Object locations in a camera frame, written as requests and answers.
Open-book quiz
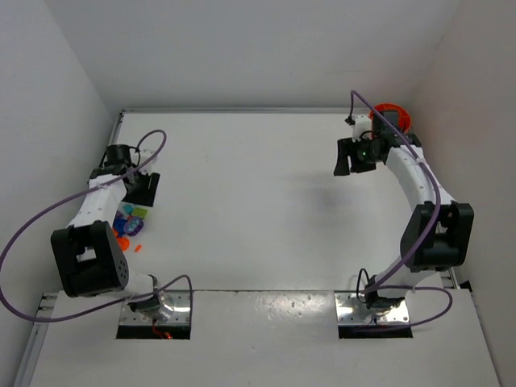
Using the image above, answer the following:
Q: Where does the green lego brick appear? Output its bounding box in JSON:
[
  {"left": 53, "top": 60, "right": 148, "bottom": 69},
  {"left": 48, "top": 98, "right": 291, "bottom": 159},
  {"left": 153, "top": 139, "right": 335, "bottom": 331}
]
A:
[{"left": 131, "top": 206, "right": 148, "bottom": 219}]

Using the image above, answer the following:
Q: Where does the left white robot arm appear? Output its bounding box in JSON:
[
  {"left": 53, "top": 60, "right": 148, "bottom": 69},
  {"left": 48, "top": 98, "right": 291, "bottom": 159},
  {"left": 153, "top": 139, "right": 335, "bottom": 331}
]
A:
[{"left": 51, "top": 145, "right": 163, "bottom": 314}]

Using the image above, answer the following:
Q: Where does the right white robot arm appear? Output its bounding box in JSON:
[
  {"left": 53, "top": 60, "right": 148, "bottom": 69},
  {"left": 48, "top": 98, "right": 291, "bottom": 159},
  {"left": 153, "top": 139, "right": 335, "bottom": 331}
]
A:
[{"left": 334, "top": 110, "right": 474, "bottom": 308}]

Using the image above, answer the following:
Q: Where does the teal lego piece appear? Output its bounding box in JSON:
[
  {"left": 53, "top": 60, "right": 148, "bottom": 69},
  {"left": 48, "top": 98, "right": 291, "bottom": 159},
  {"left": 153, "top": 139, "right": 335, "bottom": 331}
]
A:
[{"left": 123, "top": 205, "right": 134, "bottom": 215}]

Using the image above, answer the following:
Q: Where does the purple round lego piece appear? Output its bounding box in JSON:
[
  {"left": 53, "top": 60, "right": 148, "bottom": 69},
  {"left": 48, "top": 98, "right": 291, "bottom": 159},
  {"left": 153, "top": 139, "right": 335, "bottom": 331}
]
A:
[{"left": 123, "top": 217, "right": 144, "bottom": 236}]

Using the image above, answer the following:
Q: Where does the blue lego piece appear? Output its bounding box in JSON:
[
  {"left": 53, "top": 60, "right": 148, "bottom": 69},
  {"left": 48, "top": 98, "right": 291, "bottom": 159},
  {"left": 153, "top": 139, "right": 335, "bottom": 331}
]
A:
[{"left": 113, "top": 218, "right": 127, "bottom": 234}]

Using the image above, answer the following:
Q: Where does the orange round divided container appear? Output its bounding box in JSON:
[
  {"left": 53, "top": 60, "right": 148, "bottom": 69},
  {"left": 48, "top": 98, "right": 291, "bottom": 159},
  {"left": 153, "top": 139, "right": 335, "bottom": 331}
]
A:
[{"left": 375, "top": 102, "right": 412, "bottom": 133}]

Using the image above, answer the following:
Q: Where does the orange round lego piece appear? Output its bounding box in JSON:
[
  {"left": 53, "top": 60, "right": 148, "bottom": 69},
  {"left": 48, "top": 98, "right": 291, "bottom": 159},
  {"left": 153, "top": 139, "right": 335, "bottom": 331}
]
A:
[{"left": 117, "top": 237, "right": 130, "bottom": 252}]

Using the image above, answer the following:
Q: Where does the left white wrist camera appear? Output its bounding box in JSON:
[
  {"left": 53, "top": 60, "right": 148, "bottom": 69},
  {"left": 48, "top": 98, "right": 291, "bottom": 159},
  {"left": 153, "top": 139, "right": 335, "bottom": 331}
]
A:
[{"left": 135, "top": 148, "right": 156, "bottom": 165}]

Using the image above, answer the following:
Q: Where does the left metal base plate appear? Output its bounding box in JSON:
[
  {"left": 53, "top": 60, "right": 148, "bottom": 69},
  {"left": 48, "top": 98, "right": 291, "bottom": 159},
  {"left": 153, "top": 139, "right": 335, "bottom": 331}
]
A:
[{"left": 119, "top": 290, "right": 191, "bottom": 327}]

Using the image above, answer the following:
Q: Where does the metal base plate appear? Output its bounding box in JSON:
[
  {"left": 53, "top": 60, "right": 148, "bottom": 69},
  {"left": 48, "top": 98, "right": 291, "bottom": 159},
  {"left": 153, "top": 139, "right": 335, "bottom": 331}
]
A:
[
  {"left": 119, "top": 290, "right": 191, "bottom": 327},
  {"left": 334, "top": 292, "right": 410, "bottom": 327}
]

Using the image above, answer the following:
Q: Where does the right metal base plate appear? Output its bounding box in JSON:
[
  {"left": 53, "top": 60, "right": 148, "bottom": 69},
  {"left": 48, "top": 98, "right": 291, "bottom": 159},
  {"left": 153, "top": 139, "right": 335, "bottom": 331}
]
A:
[{"left": 334, "top": 292, "right": 410, "bottom": 327}]

